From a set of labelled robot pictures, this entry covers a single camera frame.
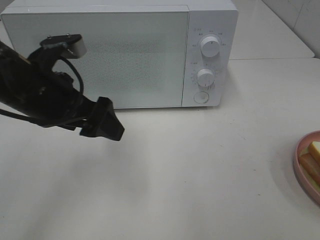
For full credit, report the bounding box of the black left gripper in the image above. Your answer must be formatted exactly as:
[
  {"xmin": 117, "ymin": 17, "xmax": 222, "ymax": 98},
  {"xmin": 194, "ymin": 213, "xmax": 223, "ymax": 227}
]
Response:
[{"xmin": 28, "ymin": 47, "xmax": 125, "ymax": 141}]

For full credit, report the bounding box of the round door release button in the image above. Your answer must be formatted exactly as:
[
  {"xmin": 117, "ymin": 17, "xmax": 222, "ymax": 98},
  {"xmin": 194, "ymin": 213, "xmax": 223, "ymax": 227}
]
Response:
[{"xmin": 193, "ymin": 91, "xmax": 209, "ymax": 104}]

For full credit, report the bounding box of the white timer knob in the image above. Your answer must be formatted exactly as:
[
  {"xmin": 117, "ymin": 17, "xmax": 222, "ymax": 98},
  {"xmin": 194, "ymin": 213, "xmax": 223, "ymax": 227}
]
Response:
[{"xmin": 196, "ymin": 68, "xmax": 215, "ymax": 87}]

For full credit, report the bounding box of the pink round plate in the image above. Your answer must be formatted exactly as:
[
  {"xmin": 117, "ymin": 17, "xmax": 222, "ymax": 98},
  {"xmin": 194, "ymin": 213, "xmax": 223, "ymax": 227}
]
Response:
[{"xmin": 292, "ymin": 130, "xmax": 320, "ymax": 206}]

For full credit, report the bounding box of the white bread slice top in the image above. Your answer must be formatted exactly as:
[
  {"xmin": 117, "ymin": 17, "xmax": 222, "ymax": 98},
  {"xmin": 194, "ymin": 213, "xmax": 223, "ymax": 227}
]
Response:
[{"xmin": 307, "ymin": 141, "xmax": 320, "ymax": 165}]

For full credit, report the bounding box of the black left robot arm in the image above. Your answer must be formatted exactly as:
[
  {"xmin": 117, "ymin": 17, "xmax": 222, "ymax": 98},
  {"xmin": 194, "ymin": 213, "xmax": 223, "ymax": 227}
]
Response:
[{"xmin": 0, "ymin": 34, "xmax": 125, "ymax": 141}]

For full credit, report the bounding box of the white microwave oven body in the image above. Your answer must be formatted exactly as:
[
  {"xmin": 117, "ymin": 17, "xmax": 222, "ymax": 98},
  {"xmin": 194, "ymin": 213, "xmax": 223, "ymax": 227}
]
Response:
[{"xmin": 0, "ymin": 0, "xmax": 238, "ymax": 107}]

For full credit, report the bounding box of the upper white power knob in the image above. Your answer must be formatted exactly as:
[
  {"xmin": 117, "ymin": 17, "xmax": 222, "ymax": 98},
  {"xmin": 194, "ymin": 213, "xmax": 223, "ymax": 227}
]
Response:
[{"xmin": 200, "ymin": 34, "xmax": 221, "ymax": 58}]

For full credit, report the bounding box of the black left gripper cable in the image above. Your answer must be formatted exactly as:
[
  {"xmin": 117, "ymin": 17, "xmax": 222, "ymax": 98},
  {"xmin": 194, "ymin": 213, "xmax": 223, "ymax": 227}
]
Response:
[{"xmin": 0, "ymin": 57, "xmax": 88, "ymax": 126}]

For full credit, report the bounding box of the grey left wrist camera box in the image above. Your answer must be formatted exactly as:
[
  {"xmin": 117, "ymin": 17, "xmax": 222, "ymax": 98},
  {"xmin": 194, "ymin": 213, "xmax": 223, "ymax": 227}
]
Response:
[{"xmin": 40, "ymin": 34, "xmax": 87, "ymax": 59}]

